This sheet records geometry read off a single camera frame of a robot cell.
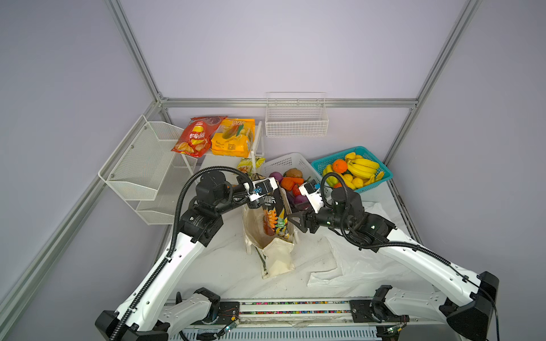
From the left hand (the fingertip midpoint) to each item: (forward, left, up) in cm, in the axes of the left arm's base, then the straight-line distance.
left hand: (270, 177), depth 63 cm
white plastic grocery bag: (-12, -23, -40) cm, 48 cm away
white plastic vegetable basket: (+41, -9, -32) cm, 53 cm away
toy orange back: (+31, -33, -26) cm, 52 cm away
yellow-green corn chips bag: (+25, +12, -19) cm, 34 cm away
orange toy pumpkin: (+26, -7, -33) cm, 43 cm away
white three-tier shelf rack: (+18, +6, -6) cm, 20 cm away
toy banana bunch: (+31, -44, -27) cm, 61 cm away
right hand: (-6, -6, -10) cm, 13 cm away
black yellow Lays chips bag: (-6, -2, -11) cm, 13 cm away
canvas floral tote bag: (-13, -2, -27) cm, 30 cm away
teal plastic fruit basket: (+37, -27, -31) cm, 55 cm away
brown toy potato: (+34, -10, -35) cm, 50 cm away
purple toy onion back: (+31, -2, -33) cm, 45 cm away
